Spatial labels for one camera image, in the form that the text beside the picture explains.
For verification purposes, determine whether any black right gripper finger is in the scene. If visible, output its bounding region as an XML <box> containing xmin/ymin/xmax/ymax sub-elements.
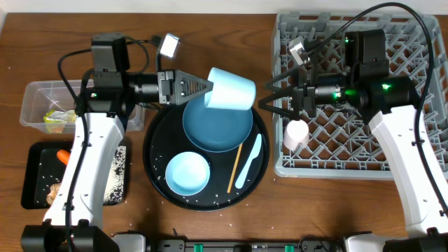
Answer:
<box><xmin>263</xmin><ymin>65</ymin><xmax>302</xmax><ymax>90</ymax></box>
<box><xmin>258</xmin><ymin>86</ymin><xmax>301</xmax><ymax>120</ymax></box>

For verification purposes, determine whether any pink plastic cup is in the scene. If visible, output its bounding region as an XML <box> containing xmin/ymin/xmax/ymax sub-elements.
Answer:
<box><xmin>283</xmin><ymin>120</ymin><xmax>309</xmax><ymax>151</ymax></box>

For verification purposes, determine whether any light blue plastic cup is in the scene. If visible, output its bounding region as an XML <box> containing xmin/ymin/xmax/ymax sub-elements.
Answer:
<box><xmin>204</xmin><ymin>67</ymin><xmax>256</xmax><ymax>111</ymax></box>

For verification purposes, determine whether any dark blue round plate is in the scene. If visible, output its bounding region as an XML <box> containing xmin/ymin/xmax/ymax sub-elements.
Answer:
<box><xmin>182</xmin><ymin>96</ymin><xmax>253</xmax><ymax>153</ymax></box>

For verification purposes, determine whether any light blue bowl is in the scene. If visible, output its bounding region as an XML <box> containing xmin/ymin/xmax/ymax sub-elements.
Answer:
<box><xmin>165</xmin><ymin>152</ymin><xmax>211</xmax><ymax>196</ymax></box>

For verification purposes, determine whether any yellow green wrapper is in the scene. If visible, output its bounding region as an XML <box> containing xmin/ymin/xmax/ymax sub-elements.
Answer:
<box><xmin>43</xmin><ymin>109</ymin><xmax>78</xmax><ymax>134</ymax></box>

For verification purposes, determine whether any white rice pile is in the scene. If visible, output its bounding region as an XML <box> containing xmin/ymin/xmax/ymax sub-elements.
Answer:
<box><xmin>104</xmin><ymin>145</ymin><xmax>127</xmax><ymax>206</ymax></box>

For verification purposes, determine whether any orange carrot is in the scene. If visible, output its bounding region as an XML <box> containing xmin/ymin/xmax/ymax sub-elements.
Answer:
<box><xmin>57</xmin><ymin>150</ymin><xmax>71</xmax><ymax>165</ymax></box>

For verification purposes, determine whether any brown walnut-like food scrap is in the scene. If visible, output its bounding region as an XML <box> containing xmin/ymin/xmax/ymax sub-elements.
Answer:
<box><xmin>46</xmin><ymin>183</ymin><xmax>61</xmax><ymax>205</ymax></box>

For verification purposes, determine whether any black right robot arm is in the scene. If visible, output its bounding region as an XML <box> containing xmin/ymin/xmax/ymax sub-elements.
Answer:
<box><xmin>258</xmin><ymin>29</ymin><xmax>447</xmax><ymax>251</ymax></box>

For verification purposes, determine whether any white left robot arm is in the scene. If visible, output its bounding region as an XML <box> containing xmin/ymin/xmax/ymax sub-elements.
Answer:
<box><xmin>21</xmin><ymin>33</ymin><xmax>214</xmax><ymax>251</ymax></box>

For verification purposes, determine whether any grey dishwasher rack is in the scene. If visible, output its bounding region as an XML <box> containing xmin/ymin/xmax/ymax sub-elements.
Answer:
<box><xmin>271</xmin><ymin>12</ymin><xmax>447</xmax><ymax>180</ymax></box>

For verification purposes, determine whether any light blue plastic knife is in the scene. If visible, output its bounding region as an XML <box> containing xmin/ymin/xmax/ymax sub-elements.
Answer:
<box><xmin>235</xmin><ymin>134</ymin><xmax>262</xmax><ymax>189</ymax></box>

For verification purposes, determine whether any wooden chopstick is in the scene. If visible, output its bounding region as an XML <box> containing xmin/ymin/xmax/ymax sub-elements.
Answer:
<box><xmin>227</xmin><ymin>143</ymin><xmax>243</xmax><ymax>194</ymax></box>

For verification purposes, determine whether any black round tray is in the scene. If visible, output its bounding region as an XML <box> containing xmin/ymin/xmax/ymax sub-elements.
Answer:
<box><xmin>143</xmin><ymin>105</ymin><xmax>270</xmax><ymax>211</ymax></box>

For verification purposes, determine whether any clear plastic bin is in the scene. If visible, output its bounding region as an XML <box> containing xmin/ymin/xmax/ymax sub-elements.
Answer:
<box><xmin>19</xmin><ymin>79</ymin><xmax>146</xmax><ymax>134</ymax></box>

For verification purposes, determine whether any black rectangular tray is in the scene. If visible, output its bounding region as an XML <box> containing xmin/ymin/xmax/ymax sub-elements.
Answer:
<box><xmin>21</xmin><ymin>141</ymin><xmax>130</xmax><ymax>209</ymax></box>

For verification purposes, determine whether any black rail with green clips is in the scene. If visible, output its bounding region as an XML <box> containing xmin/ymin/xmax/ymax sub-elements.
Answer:
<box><xmin>151</xmin><ymin>238</ymin><xmax>343</xmax><ymax>252</ymax></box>

